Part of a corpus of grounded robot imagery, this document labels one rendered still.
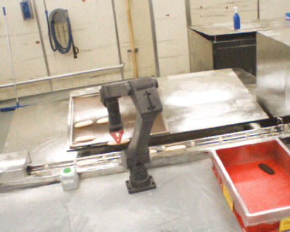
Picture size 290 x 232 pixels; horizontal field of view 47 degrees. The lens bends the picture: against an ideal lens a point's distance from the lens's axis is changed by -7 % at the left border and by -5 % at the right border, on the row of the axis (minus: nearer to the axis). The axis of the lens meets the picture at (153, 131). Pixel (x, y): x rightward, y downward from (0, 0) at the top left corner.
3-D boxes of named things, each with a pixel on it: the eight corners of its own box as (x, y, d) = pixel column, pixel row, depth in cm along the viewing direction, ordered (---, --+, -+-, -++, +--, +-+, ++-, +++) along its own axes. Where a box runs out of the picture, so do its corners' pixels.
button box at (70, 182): (63, 197, 150) (57, 177, 145) (64, 188, 157) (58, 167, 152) (81, 195, 151) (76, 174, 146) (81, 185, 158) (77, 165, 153)
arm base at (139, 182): (128, 194, 143) (157, 188, 145) (125, 178, 139) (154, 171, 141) (125, 183, 150) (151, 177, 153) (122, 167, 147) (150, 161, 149)
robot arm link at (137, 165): (133, 177, 142) (145, 174, 143) (130, 156, 137) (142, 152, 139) (125, 167, 149) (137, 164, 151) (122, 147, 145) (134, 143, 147)
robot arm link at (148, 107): (140, 111, 106) (170, 103, 109) (124, 78, 112) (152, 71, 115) (125, 173, 144) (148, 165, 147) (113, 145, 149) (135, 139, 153)
